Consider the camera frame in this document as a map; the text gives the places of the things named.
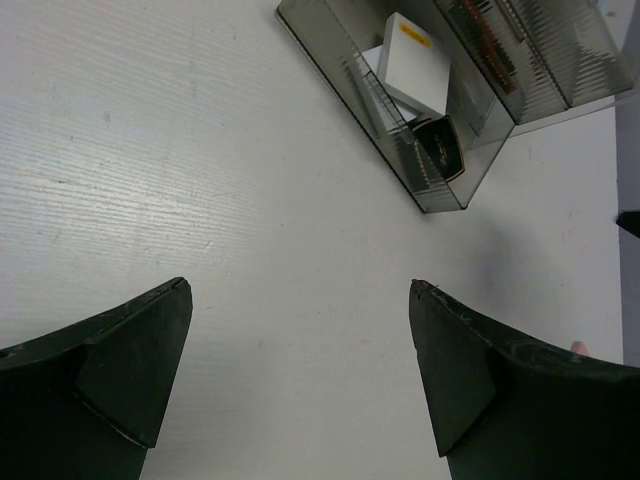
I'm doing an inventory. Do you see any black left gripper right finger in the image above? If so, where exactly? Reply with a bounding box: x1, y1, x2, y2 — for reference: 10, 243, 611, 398
409, 280, 639, 479

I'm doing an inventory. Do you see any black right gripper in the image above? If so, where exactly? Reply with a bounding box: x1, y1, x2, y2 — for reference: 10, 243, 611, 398
616, 210, 640, 233

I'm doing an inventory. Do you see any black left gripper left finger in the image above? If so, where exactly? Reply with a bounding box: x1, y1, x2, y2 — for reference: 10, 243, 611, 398
1, 277, 193, 479

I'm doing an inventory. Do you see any pink sticky pad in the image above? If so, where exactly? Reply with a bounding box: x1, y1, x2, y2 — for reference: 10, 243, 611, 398
570, 341, 591, 357

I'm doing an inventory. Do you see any black gold compact case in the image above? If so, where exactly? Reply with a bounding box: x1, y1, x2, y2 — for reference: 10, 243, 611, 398
409, 115, 465, 182

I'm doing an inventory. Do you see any clear acrylic makeup organizer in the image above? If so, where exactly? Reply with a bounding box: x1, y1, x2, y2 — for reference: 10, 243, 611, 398
276, 1, 639, 214

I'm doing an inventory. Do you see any white pad with yellow stick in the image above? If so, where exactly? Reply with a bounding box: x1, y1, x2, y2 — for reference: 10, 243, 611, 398
362, 45, 430, 132

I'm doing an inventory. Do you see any red lip gloss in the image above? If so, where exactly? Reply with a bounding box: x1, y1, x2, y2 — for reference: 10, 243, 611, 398
457, 0, 516, 95

